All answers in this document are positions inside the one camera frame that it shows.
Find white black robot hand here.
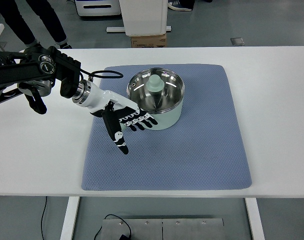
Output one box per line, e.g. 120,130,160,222
72,80,158,155

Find green pot with handle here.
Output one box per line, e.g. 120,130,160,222
126,67,186,132

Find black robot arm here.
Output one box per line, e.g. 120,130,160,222
0,46,158,155

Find glass lid green knob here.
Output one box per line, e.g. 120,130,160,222
126,67,186,114

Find blue textured mat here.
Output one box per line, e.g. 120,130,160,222
81,64,252,191

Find cardboard box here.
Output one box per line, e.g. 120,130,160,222
130,34,167,48

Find white table leg left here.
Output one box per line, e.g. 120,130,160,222
60,196,80,240

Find white table leg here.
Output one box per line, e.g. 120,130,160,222
244,197,265,240
60,196,80,240

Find white appliance with slot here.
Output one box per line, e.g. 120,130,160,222
74,0,121,17

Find blue sneaker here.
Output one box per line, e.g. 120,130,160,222
167,0,195,12

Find metal floor plate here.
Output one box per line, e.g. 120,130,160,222
230,37,245,46

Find person in black clothes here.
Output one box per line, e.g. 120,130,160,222
0,0,72,49

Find white table leg right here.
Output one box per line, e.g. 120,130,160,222
244,197,265,240

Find thin black floor cable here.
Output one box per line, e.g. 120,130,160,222
40,196,48,240

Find black power cable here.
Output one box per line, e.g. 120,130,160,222
92,213,133,240

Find grey base plate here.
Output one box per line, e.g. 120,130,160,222
99,218,227,240

